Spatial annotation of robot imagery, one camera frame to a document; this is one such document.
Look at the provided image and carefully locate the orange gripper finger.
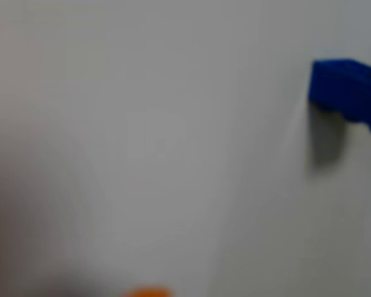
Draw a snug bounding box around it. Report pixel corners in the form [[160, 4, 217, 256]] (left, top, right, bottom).
[[119, 286, 175, 297]]

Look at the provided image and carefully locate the blue block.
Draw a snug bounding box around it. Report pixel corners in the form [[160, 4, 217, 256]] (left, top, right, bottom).
[[307, 58, 371, 136]]

